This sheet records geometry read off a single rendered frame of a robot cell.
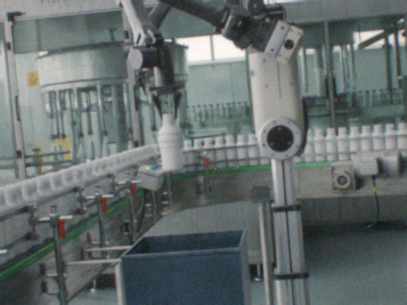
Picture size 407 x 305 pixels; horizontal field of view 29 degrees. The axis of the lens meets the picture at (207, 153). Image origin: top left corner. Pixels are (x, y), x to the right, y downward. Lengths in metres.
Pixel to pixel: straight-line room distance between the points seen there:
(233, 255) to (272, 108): 0.91
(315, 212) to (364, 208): 0.47
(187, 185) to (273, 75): 1.31
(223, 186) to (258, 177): 0.19
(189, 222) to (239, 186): 1.84
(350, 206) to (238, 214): 2.15
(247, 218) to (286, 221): 2.97
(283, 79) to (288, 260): 0.66
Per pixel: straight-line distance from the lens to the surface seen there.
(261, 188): 4.10
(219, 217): 5.87
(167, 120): 2.25
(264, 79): 2.80
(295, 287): 2.93
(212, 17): 2.66
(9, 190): 1.92
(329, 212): 7.77
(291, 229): 2.90
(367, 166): 3.79
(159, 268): 2.05
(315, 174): 4.02
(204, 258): 2.03
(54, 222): 1.92
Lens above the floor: 1.30
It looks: 3 degrees down
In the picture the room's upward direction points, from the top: 5 degrees counter-clockwise
